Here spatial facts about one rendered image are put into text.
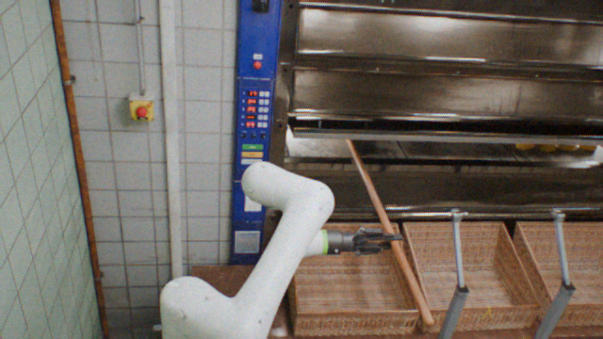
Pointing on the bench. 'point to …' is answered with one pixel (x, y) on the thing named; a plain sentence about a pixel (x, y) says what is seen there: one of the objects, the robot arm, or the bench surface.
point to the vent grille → (247, 241)
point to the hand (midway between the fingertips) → (392, 241)
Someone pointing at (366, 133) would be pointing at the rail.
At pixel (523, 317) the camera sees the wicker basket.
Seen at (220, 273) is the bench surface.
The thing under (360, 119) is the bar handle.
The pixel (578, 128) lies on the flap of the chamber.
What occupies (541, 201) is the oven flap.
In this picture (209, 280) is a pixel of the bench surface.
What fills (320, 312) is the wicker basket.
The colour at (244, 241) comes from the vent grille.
